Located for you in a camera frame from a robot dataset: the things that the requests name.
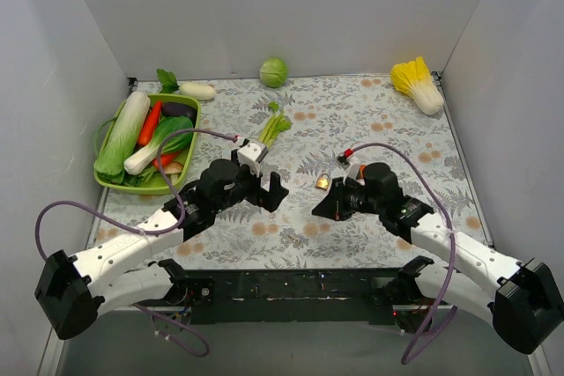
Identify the brass padlock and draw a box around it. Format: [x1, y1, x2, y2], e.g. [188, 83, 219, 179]
[315, 172, 330, 190]

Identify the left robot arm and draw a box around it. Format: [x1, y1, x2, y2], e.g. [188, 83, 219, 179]
[34, 159, 288, 340]

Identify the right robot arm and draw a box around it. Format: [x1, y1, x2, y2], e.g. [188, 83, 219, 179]
[312, 163, 563, 354]

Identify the brown mushroom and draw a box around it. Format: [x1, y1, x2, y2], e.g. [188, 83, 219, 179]
[163, 161, 184, 175]

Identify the celery stalk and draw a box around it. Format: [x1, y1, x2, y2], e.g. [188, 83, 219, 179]
[258, 102, 292, 149]

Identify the red pepper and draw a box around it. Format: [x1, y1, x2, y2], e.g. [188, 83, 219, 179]
[152, 151, 180, 169]

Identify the green bok choy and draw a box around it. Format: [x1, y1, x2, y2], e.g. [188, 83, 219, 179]
[123, 116, 193, 175]

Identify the floral table mat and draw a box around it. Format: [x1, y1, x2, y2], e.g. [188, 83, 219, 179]
[83, 75, 494, 271]

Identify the green plastic basket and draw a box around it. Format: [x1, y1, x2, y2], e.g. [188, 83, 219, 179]
[93, 93, 201, 195]

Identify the purple eggplant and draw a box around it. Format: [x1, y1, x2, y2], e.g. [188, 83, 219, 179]
[161, 102, 197, 122]

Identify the orange carrot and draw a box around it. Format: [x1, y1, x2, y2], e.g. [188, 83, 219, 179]
[137, 100, 163, 146]

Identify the white cucumber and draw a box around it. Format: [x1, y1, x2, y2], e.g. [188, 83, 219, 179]
[179, 82, 216, 101]

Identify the round green cabbage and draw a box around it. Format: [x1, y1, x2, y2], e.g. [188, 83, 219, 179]
[259, 57, 288, 88]

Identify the long green white cabbage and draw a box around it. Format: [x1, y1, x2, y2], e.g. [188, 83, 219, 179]
[93, 91, 151, 184]

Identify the green leafy herb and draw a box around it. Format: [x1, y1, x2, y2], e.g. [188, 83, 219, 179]
[156, 69, 179, 93]

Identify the yellow napa cabbage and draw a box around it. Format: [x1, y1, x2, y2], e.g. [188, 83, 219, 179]
[390, 56, 444, 115]

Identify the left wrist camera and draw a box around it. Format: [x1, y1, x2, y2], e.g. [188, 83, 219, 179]
[236, 139, 268, 176]

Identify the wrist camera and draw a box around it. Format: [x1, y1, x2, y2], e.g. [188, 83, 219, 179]
[337, 149, 361, 181]
[236, 139, 268, 176]

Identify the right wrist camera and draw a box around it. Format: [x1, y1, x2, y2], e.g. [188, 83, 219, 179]
[337, 149, 361, 181]

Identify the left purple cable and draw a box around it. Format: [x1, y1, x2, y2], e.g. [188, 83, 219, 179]
[34, 128, 248, 358]

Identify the purple cable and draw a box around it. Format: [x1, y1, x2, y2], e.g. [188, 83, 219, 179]
[34, 128, 248, 358]
[347, 142, 459, 365]

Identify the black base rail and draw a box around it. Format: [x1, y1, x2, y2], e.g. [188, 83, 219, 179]
[142, 266, 429, 325]

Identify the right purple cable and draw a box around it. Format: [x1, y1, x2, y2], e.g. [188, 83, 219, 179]
[347, 142, 459, 365]

